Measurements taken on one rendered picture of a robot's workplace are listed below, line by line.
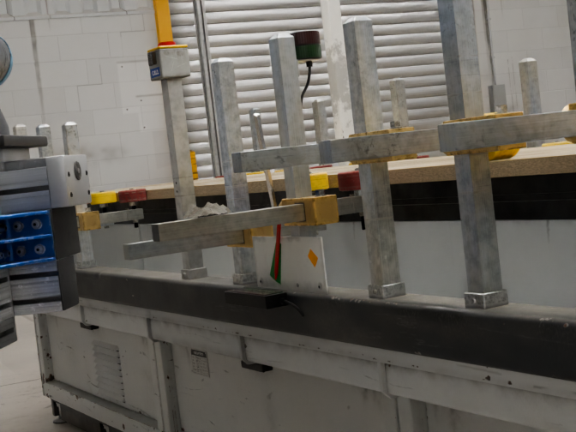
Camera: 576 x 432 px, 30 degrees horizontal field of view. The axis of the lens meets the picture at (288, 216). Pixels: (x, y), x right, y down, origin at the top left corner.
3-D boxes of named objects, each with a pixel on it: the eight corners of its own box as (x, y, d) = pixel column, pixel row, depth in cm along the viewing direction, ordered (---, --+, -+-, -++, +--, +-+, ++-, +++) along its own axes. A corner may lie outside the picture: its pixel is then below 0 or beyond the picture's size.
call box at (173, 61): (163, 81, 235) (159, 45, 235) (150, 84, 241) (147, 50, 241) (191, 79, 239) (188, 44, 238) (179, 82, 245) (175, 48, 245)
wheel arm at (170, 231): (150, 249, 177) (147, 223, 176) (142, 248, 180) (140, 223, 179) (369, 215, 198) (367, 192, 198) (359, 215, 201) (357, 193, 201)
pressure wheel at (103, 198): (116, 225, 337) (111, 189, 337) (123, 225, 330) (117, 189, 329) (91, 229, 334) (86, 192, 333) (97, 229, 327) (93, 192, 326)
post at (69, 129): (86, 291, 305) (64, 122, 302) (81, 290, 308) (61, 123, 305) (98, 288, 307) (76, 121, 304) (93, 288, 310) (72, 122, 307)
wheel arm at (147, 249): (131, 264, 201) (128, 242, 201) (124, 264, 204) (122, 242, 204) (327, 233, 223) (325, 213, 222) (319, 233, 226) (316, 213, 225)
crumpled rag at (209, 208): (193, 219, 179) (191, 204, 178) (176, 219, 184) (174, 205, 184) (240, 212, 183) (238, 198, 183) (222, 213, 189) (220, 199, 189)
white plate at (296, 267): (325, 294, 188) (319, 237, 187) (256, 287, 211) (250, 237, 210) (328, 293, 188) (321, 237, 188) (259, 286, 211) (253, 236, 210)
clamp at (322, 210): (315, 225, 188) (312, 197, 188) (279, 226, 200) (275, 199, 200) (343, 222, 191) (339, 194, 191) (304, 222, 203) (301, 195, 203)
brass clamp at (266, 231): (250, 248, 210) (247, 222, 210) (219, 247, 222) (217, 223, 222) (278, 243, 213) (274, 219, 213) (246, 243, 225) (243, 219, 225)
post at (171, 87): (189, 279, 239) (165, 78, 237) (181, 279, 244) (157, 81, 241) (207, 276, 242) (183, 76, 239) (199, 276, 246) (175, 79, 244)
